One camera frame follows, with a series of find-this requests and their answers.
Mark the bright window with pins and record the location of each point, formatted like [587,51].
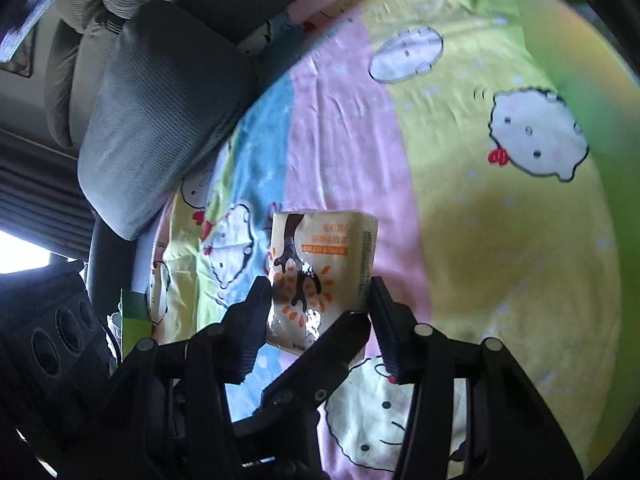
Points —
[20,255]

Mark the grey sofa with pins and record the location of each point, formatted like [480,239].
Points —
[80,60]

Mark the cartoon printed blanket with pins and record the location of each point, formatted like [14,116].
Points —
[450,210]

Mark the clear plastic bag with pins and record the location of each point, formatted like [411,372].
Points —
[135,320]

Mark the dark grey sofa cushion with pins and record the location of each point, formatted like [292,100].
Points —
[165,110]

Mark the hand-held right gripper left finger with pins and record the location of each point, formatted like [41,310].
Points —
[257,320]

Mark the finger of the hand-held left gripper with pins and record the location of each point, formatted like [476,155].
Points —
[320,365]

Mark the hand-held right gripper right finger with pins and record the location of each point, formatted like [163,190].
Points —
[384,325]

